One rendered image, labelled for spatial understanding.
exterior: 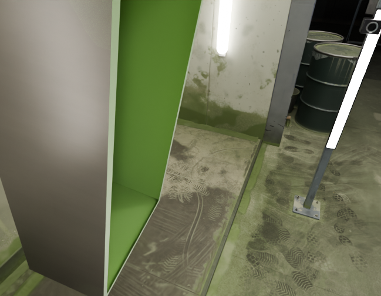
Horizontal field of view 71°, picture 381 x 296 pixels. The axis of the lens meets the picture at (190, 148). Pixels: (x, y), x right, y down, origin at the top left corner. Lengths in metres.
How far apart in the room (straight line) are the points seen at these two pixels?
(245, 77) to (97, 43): 2.32
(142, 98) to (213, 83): 1.69
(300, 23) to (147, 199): 1.86
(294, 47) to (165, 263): 2.00
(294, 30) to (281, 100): 0.63
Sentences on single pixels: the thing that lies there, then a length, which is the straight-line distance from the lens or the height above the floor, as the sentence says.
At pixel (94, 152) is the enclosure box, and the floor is 1.25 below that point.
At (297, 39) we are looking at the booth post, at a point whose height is 1.09.
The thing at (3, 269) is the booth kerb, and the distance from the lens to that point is 2.01.
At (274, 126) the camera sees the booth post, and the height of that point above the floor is 0.23.
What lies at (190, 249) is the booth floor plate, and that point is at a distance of 1.90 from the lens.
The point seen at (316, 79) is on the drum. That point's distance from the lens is 3.25.
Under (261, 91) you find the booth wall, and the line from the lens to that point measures 2.77.
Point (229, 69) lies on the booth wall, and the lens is 2.77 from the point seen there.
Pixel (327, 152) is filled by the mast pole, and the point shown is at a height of 0.56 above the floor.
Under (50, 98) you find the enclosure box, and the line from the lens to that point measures 0.64.
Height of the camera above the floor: 1.61
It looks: 35 degrees down
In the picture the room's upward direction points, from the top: 1 degrees clockwise
